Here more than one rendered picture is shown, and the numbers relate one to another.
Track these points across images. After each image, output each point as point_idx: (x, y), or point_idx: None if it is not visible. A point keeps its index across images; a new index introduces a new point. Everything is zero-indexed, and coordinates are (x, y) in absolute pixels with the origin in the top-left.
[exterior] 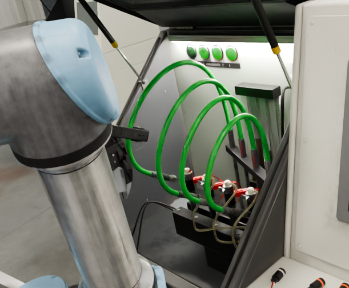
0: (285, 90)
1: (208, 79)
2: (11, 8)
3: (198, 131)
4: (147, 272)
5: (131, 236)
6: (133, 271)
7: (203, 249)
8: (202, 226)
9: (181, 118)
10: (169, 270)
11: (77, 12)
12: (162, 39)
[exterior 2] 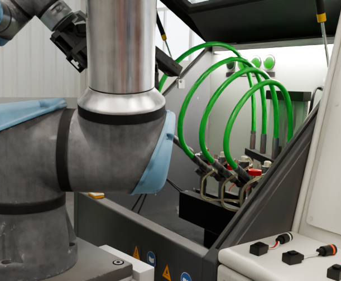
0: (315, 96)
1: (246, 59)
2: (75, 84)
3: (219, 143)
4: (158, 95)
5: (154, 28)
6: (147, 72)
7: (201, 241)
8: (207, 204)
9: (206, 129)
10: (166, 227)
11: None
12: (206, 51)
